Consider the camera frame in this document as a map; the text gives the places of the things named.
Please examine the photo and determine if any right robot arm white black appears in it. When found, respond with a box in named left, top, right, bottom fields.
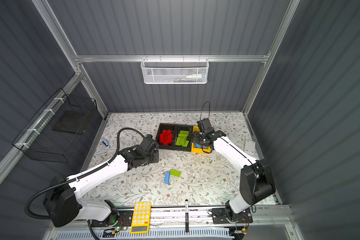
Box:
left=193, top=131, right=276, bottom=221

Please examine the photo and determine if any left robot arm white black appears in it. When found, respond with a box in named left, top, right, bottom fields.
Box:
left=24, top=128, right=159, bottom=227

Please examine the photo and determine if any yellow bin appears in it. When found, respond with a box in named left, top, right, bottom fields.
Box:
left=191, top=126, right=211, bottom=154

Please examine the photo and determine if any black bin middle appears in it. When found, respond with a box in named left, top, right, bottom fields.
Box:
left=174, top=125, right=193, bottom=152

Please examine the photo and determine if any black bin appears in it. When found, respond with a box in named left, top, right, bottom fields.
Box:
left=156, top=123, right=175, bottom=150
left=174, top=125, right=193, bottom=152

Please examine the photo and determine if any small blue grey clip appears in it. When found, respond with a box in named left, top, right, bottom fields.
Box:
left=101, top=140, right=110, bottom=148

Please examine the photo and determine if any black bin left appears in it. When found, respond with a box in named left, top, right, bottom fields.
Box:
left=156, top=123, right=175, bottom=150

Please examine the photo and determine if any thin blue lego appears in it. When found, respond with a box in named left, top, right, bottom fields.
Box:
left=165, top=172, right=170, bottom=185

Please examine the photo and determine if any white tube in basket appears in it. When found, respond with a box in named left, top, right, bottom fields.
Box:
left=186, top=74, right=207, bottom=81

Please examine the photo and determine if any black marker pen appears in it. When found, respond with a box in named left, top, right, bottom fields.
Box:
left=185, top=199, right=189, bottom=233

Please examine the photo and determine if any yellow calculator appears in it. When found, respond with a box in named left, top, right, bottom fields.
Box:
left=130, top=202, right=152, bottom=234

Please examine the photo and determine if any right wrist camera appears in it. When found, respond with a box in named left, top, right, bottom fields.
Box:
left=197, top=118, right=215, bottom=134

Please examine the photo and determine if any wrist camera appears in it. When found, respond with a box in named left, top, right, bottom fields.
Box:
left=140, top=135, right=159, bottom=154
left=197, top=118, right=215, bottom=134

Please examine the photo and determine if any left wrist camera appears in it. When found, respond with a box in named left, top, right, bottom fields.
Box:
left=140, top=135, right=159, bottom=154

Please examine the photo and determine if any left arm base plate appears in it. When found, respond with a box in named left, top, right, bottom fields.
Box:
left=91, top=210, right=133, bottom=228

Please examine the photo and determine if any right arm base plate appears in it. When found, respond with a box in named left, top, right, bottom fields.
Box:
left=208, top=208, right=253, bottom=225

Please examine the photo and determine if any black wire basket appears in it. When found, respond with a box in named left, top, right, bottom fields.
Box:
left=12, top=89, right=98, bottom=163

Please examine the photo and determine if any white wire basket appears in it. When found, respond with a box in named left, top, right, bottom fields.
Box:
left=141, top=58, right=210, bottom=85

